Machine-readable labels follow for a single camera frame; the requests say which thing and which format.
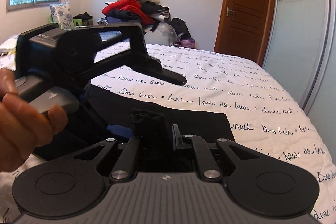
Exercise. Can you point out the pile of clothes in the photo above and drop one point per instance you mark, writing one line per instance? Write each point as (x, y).
(158, 25)

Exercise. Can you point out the left hand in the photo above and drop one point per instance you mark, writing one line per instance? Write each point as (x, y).
(22, 127)

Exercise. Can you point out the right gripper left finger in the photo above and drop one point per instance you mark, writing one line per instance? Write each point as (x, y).
(139, 120)

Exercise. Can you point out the folded fabrics stack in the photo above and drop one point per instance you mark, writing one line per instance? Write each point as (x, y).
(8, 50)

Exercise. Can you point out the brown wooden door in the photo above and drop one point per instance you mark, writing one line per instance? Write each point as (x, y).
(244, 28)

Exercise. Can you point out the black pants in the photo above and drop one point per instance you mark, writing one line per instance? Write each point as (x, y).
(103, 114)

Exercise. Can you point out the frosted sliding wardrobe door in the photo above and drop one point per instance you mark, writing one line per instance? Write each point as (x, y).
(300, 46)

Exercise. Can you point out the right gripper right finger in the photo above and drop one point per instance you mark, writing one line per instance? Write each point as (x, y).
(180, 141)

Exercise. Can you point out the floral pillow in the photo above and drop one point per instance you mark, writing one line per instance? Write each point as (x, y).
(60, 12)

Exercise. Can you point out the white script-print duvet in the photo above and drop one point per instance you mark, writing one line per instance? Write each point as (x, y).
(261, 113)

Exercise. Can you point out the green plastic chair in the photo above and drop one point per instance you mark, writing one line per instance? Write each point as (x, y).
(67, 26)

